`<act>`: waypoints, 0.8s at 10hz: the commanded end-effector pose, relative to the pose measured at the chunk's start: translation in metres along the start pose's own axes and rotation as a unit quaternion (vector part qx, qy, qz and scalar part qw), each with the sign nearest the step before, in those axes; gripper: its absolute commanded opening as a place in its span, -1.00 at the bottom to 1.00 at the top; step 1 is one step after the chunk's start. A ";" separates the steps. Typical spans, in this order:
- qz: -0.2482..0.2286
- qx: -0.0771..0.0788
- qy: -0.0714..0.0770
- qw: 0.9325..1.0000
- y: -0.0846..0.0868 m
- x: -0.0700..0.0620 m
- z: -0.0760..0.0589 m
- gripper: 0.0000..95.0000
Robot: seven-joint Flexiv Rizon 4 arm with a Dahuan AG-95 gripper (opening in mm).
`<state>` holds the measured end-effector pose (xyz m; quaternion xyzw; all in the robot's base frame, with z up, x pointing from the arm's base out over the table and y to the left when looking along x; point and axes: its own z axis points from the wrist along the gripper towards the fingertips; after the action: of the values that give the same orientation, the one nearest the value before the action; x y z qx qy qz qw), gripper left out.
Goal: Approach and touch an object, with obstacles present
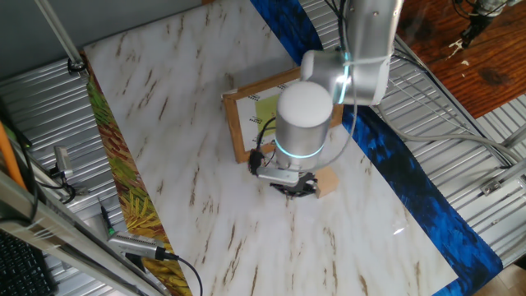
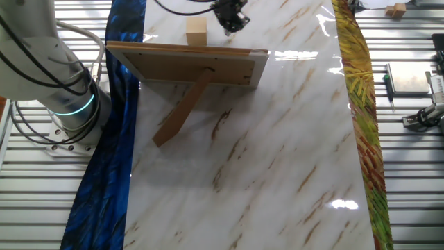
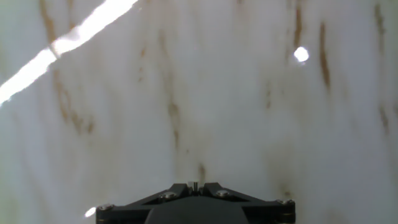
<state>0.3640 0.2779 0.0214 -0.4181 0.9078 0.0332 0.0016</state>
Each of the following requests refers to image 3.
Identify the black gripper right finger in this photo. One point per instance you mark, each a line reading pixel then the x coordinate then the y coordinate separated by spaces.
pixel 270 213

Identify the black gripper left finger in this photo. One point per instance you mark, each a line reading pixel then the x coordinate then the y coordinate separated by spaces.
pixel 124 213

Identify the white marble pattern mat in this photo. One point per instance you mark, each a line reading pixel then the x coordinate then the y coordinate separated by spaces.
pixel 217 93

